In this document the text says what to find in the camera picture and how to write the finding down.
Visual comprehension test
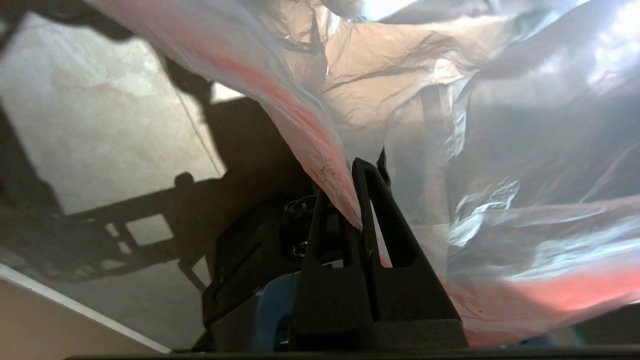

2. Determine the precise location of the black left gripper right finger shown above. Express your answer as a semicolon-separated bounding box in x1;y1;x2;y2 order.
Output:
351;157;468;351

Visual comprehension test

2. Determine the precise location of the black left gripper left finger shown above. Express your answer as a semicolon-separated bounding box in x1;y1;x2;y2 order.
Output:
289;187;373;351

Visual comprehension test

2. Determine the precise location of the white red-printed plastic bag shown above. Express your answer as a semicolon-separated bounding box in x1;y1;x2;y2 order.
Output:
85;0;640;348

